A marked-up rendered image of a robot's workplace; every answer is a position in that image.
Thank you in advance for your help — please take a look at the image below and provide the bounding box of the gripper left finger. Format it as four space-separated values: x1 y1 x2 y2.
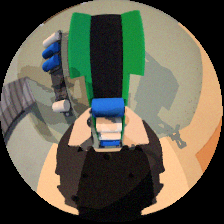
55 107 94 176

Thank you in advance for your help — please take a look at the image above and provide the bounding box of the blue cylinder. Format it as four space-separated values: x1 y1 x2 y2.
100 140 119 146
92 98 124 118
42 42 60 59
42 55 61 72

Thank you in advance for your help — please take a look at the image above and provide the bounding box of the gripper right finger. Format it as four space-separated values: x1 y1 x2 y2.
123 106 165 174

